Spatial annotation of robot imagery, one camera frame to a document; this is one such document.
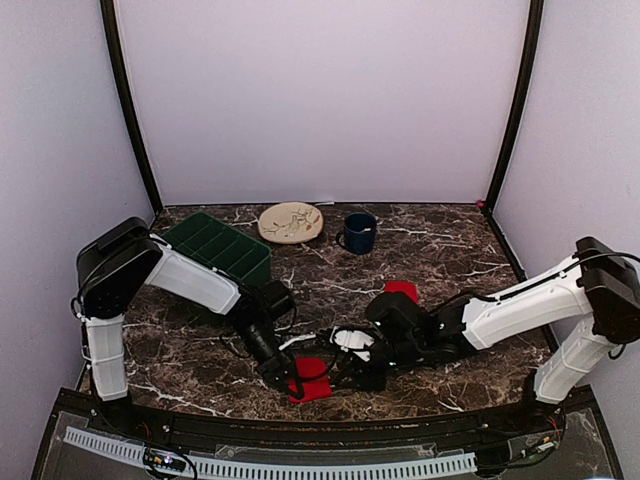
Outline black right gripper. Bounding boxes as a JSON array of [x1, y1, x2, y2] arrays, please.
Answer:
[[332, 334, 423, 393]]

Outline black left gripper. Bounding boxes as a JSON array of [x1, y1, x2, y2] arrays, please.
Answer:
[[232, 320, 304, 399]]

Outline green divided plastic tray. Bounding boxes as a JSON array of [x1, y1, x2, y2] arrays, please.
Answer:
[[161, 212, 272, 286]]

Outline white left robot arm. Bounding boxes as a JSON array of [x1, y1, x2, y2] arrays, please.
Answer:
[[70, 217, 304, 436]]

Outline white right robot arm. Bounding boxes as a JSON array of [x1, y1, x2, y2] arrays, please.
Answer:
[[330, 237, 639, 434]]

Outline dark blue mug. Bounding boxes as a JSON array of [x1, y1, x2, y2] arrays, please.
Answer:
[[335, 212, 377, 255]]

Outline beige floral ceramic plate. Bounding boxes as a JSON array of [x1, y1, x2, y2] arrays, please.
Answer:
[[258, 202, 324, 245]]

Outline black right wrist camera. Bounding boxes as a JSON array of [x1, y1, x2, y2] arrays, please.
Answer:
[[365, 292, 425, 342]]

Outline white slotted cable duct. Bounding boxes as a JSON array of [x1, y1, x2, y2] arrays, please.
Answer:
[[62, 427, 478, 480]]

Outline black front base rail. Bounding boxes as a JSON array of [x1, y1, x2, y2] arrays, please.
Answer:
[[38, 387, 608, 454]]

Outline black left frame post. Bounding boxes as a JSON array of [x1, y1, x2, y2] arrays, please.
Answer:
[[99, 0, 164, 217]]

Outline black frame post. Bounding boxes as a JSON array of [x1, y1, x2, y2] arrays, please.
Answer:
[[484, 0, 544, 212], [99, 0, 164, 217]]

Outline black right frame post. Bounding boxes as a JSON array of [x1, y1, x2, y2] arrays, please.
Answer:
[[484, 0, 544, 212]]

